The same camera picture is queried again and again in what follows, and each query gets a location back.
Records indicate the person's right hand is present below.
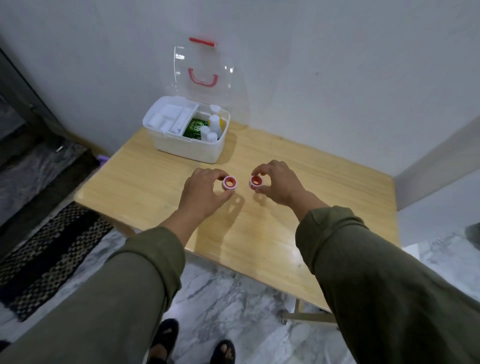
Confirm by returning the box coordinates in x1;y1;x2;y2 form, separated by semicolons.
250;159;331;224

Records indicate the person's right forearm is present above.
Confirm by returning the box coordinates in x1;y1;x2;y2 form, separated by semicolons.
295;205;480;364

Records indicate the wooden table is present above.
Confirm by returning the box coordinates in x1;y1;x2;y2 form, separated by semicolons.
73;120;401;325

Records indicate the person's left hand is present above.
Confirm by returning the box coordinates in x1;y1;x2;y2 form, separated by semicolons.
158;167;236;249

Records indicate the white bottle green label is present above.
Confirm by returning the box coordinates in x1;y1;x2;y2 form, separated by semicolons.
208;114;223;138

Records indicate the white first aid box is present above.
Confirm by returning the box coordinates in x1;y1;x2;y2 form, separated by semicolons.
142;36;250;165

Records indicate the person's black sandal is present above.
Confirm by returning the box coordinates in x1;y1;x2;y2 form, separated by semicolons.
149;317;180;364
209;339;236;364

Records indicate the green medicine box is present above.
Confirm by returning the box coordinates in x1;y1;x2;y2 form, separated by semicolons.
182;118;208;141

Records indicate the person's left black sandal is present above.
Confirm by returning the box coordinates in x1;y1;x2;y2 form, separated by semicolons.
149;317;180;364

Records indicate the white paper sheet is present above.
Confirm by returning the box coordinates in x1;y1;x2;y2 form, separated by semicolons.
401;242;421;260

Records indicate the yellow liquid bottle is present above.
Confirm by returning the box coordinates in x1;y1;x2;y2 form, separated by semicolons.
209;104;228;132

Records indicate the person's left forearm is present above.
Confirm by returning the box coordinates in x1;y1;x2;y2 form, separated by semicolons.
0;226;187;364

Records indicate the black patterned floor mat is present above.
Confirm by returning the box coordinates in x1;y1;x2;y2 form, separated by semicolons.
0;201;115;323

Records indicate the person's right black sandal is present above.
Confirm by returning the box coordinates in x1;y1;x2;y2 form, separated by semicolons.
209;339;236;364

